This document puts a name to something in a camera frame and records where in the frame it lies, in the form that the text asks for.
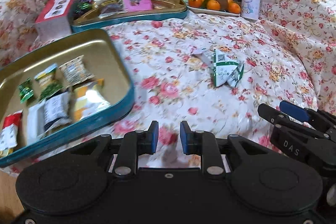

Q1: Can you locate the teal tin tray with snacks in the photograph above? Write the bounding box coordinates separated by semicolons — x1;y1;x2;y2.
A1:
71;0;187;33

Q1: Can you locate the white rectangular fruit plate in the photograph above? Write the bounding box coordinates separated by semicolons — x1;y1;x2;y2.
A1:
187;6;240;17

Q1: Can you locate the teal and gold tin lid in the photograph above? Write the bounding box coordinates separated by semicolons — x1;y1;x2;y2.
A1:
1;29;134;168

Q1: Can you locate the mandarin orange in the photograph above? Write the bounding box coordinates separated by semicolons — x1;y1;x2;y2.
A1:
188;0;203;8
206;0;221;11
227;2;241;14

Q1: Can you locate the green candy wrapper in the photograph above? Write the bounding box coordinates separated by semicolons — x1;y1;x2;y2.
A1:
18;78;34;103

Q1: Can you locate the yellow silver snack packet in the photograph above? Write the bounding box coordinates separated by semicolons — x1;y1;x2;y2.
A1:
73;79;111;122

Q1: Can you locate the pink snack packet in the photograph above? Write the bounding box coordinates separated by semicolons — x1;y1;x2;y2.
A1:
122;0;153;12

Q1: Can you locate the left front mandarin orange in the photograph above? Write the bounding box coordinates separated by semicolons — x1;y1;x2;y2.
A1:
188;0;203;8

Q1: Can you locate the red and white snack box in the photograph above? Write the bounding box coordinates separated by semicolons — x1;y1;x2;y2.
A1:
35;0;76;42

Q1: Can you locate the white green snack packet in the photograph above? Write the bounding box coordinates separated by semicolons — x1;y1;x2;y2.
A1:
193;48;244;88

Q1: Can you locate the floral fabric sofa cover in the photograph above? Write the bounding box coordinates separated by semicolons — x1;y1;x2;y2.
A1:
1;0;335;167

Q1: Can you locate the middle front mandarin orange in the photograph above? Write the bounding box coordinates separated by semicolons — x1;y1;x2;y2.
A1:
206;0;221;11

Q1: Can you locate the green garlic pea snack packet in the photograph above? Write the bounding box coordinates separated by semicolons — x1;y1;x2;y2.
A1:
34;63;63;101

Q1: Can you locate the right front mandarin orange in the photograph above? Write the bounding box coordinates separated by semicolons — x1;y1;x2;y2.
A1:
227;2;241;14

